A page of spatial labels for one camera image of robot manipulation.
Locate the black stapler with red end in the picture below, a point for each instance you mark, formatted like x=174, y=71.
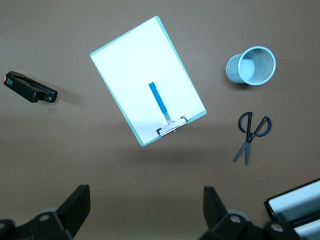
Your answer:
x=25, y=88

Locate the black stacked letter tray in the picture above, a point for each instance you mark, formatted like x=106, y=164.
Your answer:
x=271, y=208

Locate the blue marker with clear cap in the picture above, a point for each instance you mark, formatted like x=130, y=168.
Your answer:
x=157, y=97

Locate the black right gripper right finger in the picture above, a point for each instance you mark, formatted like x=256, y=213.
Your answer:
x=215, y=207

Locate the black scissors with blue grips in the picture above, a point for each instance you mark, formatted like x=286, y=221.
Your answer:
x=248, y=138

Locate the light blue mesh pen cup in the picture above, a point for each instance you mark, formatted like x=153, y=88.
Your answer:
x=233, y=71

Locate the teal clipboard with metal clip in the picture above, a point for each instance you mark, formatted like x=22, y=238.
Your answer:
x=172, y=128

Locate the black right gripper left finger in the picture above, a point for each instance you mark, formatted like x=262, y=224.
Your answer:
x=75, y=205

